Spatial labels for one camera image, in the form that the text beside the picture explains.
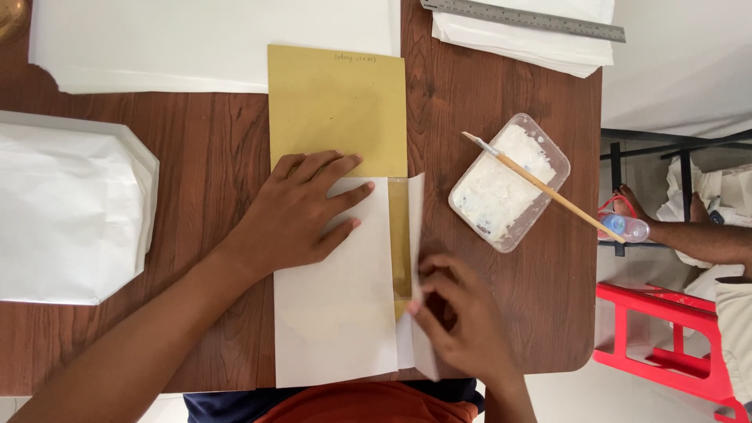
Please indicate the person's right hand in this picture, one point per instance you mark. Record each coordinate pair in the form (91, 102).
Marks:
(476, 329)

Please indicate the person's left hand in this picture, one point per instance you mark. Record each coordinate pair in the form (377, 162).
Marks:
(282, 223)

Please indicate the person's right fingers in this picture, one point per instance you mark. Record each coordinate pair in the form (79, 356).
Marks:
(432, 282)

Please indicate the yellow cardboard template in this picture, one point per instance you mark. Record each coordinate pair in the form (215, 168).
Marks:
(335, 106)

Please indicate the clear plastic glue container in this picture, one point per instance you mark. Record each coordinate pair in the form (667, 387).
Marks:
(499, 194)

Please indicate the person's orange shirt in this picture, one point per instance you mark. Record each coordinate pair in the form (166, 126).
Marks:
(364, 405)

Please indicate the red sandal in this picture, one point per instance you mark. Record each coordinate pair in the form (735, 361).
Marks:
(617, 203)

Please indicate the clear plastic water bottle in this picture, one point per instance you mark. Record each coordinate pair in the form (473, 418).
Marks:
(628, 228)

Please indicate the red plastic stool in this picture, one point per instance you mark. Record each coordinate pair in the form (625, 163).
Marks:
(664, 352)

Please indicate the stack of white paper sheets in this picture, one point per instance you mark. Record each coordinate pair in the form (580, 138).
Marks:
(529, 47)

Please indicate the steel ruler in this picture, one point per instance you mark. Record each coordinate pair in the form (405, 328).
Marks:
(529, 19)

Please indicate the large white paper sheet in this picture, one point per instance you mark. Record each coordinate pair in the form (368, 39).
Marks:
(205, 41)

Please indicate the white table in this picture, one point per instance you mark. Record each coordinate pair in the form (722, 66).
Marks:
(681, 64)

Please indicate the stack of white paper bags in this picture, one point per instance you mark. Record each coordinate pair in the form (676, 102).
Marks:
(70, 211)

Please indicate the black metal table frame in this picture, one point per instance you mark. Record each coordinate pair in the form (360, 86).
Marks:
(684, 176)

